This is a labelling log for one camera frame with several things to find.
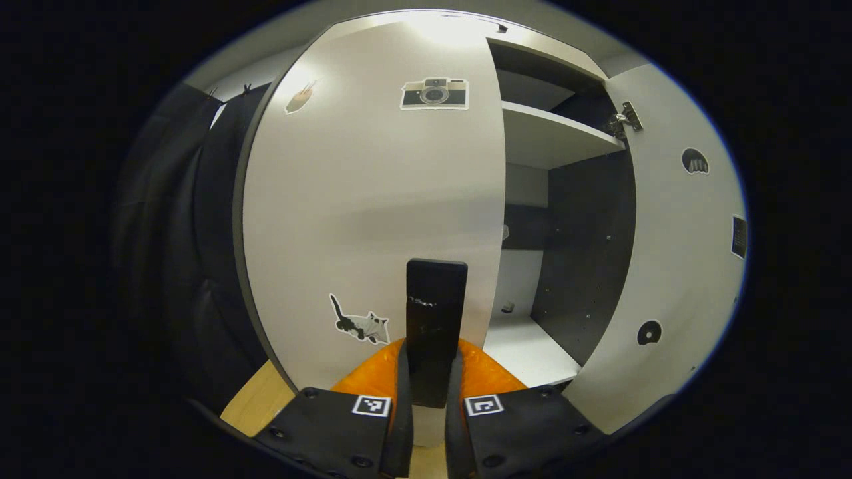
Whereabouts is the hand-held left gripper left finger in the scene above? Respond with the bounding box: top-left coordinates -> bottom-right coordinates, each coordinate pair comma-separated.
255,338 -> 415,479

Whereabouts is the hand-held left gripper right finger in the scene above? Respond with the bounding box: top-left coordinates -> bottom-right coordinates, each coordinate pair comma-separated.
444,338 -> 608,479

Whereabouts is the black door handle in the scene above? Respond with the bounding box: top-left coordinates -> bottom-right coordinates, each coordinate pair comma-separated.
406,259 -> 468,408

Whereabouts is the grey double-door shoe cabinet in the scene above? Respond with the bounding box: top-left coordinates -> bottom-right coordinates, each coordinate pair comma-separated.
232,8 -> 636,395

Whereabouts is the shoe cabinet door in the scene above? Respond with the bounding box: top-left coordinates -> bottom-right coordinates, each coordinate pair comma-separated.
241,19 -> 508,448
562,62 -> 747,434

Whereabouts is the metal door hinge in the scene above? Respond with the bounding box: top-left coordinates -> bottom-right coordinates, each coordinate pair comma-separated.
606,101 -> 644,138

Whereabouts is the beige cabinet drawer front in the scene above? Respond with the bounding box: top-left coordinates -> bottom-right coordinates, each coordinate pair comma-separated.
313,8 -> 608,82

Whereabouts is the black curved drawer handle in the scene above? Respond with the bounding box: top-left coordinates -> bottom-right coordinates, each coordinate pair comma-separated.
439,13 -> 509,34

